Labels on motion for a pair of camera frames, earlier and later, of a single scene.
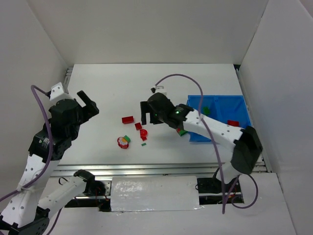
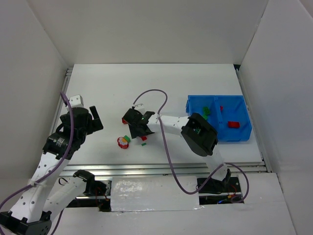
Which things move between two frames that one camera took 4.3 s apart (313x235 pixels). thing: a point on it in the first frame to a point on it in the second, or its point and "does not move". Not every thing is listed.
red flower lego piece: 122,143 does not move
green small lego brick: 127,138 does not move
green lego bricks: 206,110 does not move
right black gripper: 148,113 to 133,126
